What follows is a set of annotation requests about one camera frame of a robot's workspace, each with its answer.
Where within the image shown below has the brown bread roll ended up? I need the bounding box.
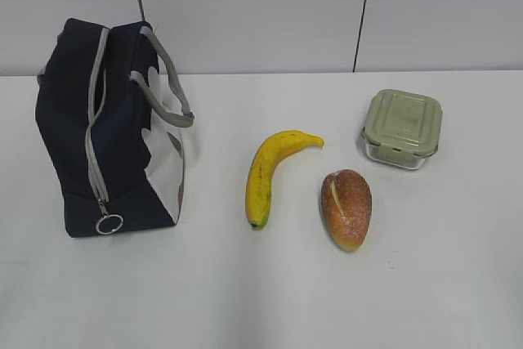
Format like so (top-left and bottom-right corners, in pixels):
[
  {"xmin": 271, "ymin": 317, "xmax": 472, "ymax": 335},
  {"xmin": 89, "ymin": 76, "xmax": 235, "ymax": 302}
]
[{"xmin": 320, "ymin": 169, "xmax": 373, "ymax": 253}]

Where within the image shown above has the yellow banana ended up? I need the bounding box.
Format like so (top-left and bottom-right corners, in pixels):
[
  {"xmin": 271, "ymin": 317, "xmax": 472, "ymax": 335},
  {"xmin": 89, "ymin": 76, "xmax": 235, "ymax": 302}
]
[{"xmin": 245, "ymin": 130, "xmax": 324, "ymax": 230}]

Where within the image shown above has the glass container green lid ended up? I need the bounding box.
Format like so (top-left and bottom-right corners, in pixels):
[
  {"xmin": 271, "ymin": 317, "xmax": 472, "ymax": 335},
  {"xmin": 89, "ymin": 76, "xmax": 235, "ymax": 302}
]
[{"xmin": 361, "ymin": 89, "xmax": 443, "ymax": 170}]

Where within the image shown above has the navy and white lunch bag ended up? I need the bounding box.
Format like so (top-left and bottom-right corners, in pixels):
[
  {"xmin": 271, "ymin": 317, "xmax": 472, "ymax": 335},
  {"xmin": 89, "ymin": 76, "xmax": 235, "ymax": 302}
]
[{"xmin": 35, "ymin": 18, "xmax": 194, "ymax": 238}]

